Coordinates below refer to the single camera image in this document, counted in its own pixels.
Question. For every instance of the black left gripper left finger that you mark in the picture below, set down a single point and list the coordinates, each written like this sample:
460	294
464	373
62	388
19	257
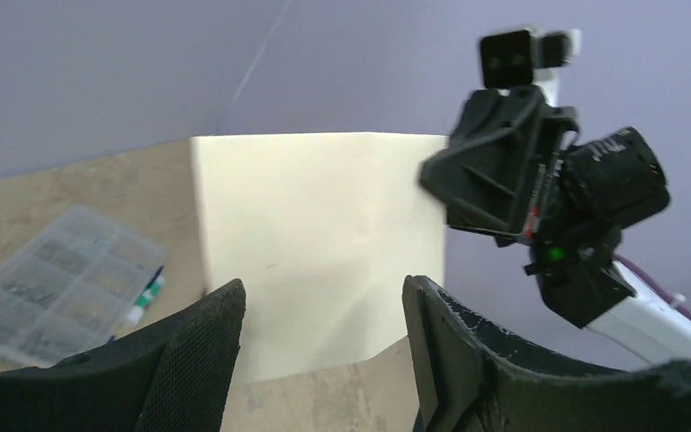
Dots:
172	375

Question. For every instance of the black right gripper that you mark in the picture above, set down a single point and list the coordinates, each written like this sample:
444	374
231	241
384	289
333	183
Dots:
491	170

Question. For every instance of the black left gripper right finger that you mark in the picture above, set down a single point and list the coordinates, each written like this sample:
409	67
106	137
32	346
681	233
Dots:
473	375

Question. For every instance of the pink lined letter paper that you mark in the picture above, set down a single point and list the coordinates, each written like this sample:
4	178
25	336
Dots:
322	229

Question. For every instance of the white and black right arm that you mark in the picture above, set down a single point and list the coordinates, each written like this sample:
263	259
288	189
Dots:
602	188

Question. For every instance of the green and white marker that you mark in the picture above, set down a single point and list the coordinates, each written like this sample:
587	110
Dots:
134	314

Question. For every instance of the clear plastic organizer box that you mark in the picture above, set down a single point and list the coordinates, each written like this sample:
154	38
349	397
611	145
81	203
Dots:
55	293

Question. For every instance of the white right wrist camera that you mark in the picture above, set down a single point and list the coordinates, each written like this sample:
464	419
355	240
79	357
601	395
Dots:
528	56

